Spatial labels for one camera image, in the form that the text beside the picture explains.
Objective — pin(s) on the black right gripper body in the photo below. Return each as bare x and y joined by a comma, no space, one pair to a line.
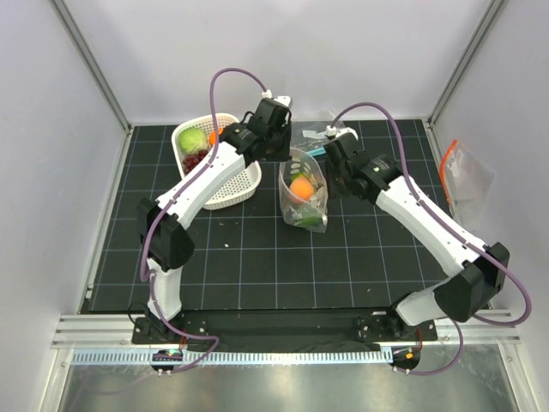
336,180

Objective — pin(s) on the clear white-dotted zip bag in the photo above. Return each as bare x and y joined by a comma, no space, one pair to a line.
293,207

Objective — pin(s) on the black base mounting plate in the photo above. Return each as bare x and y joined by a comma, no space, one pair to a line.
241,330

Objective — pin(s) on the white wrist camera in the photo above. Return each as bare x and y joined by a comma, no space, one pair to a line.
332,132
284,100

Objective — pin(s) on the white perforated plastic basket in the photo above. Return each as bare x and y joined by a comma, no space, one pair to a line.
225,182

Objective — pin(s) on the peach toy fruit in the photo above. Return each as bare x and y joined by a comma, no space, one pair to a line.
302,188

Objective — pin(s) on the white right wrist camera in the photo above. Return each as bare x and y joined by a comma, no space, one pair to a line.
332,132

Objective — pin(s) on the clear blue-zipper bag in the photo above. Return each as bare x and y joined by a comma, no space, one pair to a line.
309,137

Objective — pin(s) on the orange toy fruit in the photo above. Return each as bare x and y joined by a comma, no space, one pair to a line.
212,137

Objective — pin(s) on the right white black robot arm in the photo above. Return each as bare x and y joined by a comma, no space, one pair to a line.
473,268

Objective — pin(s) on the green toy bell pepper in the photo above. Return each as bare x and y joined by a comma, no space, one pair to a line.
310,221

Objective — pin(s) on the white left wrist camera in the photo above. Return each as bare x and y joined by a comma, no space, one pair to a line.
284,100

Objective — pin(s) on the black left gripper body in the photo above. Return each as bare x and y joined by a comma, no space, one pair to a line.
280,143

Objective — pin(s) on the green toy cabbage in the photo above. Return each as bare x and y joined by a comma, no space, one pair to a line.
193,140

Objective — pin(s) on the dark red toy grapes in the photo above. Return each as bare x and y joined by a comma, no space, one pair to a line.
192,160

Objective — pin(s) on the yellow green toy mango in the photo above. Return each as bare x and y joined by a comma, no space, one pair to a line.
296,176

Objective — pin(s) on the clear orange-zipper bag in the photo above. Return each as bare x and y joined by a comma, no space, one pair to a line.
466,182

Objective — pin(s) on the aluminium front rail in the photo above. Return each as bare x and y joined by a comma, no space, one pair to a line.
107,339

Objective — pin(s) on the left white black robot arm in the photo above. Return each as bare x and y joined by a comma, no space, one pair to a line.
163,223

